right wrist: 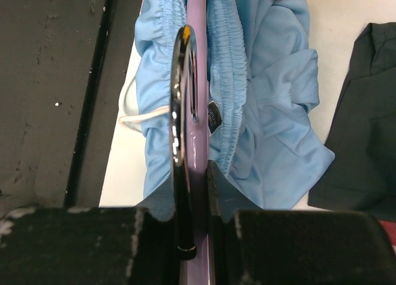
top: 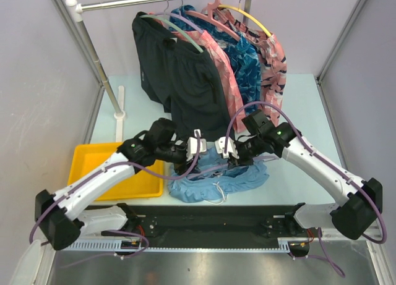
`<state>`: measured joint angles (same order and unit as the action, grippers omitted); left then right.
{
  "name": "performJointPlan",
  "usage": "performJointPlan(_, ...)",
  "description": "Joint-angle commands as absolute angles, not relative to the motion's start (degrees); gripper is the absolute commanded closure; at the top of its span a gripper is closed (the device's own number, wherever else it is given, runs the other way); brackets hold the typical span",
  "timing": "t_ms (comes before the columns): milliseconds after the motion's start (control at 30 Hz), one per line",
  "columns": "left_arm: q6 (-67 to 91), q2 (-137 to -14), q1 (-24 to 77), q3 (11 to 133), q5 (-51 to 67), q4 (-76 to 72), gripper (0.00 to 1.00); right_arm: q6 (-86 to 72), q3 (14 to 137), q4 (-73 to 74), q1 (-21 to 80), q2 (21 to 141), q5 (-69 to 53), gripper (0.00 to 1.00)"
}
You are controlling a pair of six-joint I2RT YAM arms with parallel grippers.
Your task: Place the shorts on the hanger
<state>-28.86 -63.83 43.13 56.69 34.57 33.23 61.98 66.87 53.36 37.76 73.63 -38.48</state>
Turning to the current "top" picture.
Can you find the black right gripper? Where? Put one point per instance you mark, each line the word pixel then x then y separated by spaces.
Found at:
pixel 241 161

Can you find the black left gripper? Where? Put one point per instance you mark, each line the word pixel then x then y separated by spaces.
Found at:
pixel 182 167

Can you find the light blue mesh shorts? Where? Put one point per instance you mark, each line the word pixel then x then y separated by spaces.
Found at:
pixel 216 188

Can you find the lilac plastic hanger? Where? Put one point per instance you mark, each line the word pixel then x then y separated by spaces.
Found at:
pixel 210 166

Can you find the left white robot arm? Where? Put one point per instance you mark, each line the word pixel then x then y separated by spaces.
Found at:
pixel 64 216

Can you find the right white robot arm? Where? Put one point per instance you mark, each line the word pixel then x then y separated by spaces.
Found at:
pixel 357 203

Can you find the black shorts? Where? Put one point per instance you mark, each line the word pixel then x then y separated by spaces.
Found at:
pixel 182 87

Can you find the pink navy patterned shorts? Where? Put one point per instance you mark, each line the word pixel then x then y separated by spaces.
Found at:
pixel 270 53

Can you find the blue floral shorts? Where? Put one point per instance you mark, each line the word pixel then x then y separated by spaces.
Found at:
pixel 236 61

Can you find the yellow plastic hanger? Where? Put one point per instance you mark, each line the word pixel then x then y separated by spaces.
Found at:
pixel 243 8

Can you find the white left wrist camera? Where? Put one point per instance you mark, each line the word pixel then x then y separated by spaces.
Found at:
pixel 196 145

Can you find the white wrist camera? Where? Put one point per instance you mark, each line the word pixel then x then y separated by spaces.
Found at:
pixel 226 148
pixel 196 145

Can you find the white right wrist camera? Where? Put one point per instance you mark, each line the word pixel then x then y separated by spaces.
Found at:
pixel 226 148

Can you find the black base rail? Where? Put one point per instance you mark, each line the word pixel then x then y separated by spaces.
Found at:
pixel 214 222

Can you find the silver clothes rail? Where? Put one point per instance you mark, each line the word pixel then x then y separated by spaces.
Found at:
pixel 105 28

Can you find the white slotted cable duct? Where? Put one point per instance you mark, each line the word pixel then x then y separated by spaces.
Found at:
pixel 238 244

